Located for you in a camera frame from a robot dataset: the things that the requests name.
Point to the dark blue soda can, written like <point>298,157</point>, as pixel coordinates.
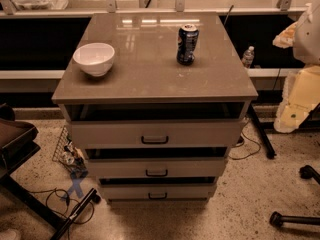
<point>187,40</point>

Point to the clear plastic water bottle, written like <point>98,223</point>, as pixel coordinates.
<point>248,57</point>

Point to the grey drawer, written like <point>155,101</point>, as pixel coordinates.
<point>158,192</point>
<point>156,168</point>
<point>154,133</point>

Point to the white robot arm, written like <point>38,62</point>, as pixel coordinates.
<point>304,37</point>

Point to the black table leg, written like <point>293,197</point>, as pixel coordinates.
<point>267,144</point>

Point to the white ceramic bowl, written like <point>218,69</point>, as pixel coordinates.
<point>95,59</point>

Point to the wire mesh basket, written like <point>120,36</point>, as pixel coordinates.
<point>67,155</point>

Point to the grey drawer cabinet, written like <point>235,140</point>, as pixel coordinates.
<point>147,82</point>

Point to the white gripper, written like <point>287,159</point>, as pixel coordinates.
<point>308,37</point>

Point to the dark office chair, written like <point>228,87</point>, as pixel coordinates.
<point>16,147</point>

